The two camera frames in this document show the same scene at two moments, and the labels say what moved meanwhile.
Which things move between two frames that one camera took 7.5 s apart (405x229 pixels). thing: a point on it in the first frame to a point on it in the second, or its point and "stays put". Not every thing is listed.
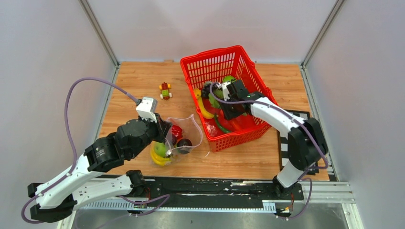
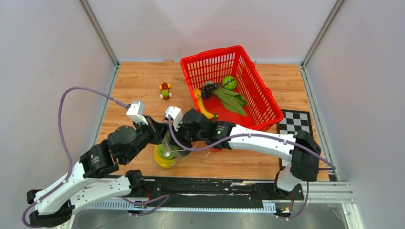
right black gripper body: [231, 110] to [185, 136]
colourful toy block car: [166, 95] stays put
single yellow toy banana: [206, 113] stays put
